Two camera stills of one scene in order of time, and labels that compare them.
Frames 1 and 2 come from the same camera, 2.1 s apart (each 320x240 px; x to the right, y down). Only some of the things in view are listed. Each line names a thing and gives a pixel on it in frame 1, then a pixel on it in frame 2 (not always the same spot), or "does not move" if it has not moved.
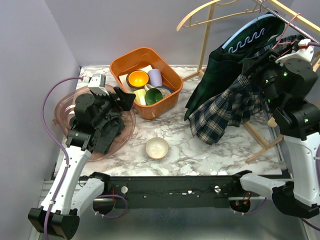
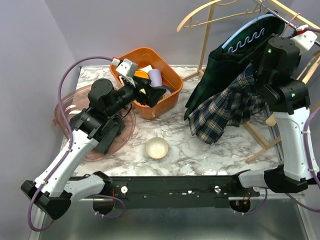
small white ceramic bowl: (157, 147) does not move
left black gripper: (125, 102) → (152, 95)
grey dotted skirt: (105, 139) does not move
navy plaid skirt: (233, 104) does not move
